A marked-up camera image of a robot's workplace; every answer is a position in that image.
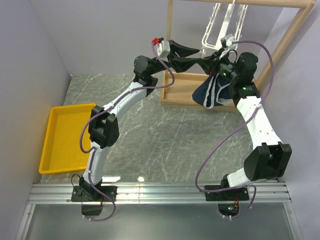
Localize white clip hanger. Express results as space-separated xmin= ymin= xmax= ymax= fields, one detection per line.
xmin=200 ymin=0 xmax=248 ymax=59

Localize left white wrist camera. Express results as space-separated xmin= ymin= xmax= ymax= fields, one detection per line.
xmin=151 ymin=37 xmax=171 ymax=58

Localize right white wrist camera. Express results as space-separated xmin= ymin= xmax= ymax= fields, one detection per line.
xmin=219 ymin=34 xmax=238 ymax=59

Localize yellow plastic tray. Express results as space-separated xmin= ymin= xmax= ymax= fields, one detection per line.
xmin=38 ymin=103 xmax=96 ymax=175

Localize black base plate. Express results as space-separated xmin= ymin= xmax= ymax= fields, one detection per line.
xmin=205 ymin=187 xmax=250 ymax=202
xmin=71 ymin=185 xmax=118 ymax=202

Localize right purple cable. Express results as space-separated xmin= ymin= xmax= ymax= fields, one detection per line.
xmin=194 ymin=40 xmax=274 ymax=220

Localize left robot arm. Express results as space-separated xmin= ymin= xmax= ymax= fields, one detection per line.
xmin=74 ymin=38 xmax=203 ymax=202

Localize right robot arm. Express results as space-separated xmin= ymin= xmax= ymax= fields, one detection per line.
xmin=210 ymin=52 xmax=292 ymax=200

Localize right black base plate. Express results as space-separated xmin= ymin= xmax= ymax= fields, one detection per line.
xmin=205 ymin=187 xmax=250 ymax=202

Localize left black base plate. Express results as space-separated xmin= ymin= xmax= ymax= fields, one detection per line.
xmin=71 ymin=185 xmax=118 ymax=202

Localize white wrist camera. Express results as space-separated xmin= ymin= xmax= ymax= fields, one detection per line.
xmin=219 ymin=34 xmax=238 ymax=59
xmin=151 ymin=37 xmax=171 ymax=58

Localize aluminium rail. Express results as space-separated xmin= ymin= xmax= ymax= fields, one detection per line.
xmin=27 ymin=181 xmax=291 ymax=205

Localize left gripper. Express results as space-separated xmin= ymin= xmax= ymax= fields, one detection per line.
xmin=149 ymin=40 xmax=202 ymax=76

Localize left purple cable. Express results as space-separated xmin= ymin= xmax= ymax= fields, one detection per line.
xmin=79 ymin=43 xmax=175 ymax=222

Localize navy blue underwear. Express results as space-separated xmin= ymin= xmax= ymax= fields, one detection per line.
xmin=192 ymin=73 xmax=233 ymax=109

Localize purple cable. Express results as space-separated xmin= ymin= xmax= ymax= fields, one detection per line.
xmin=79 ymin=43 xmax=175 ymax=222
xmin=194 ymin=40 xmax=274 ymax=220

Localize wooden hanging rack frame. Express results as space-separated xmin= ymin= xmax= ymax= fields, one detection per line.
xmin=159 ymin=0 xmax=317 ymax=108

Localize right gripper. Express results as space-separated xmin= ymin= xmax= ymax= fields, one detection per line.
xmin=198 ymin=48 xmax=240 ymax=83

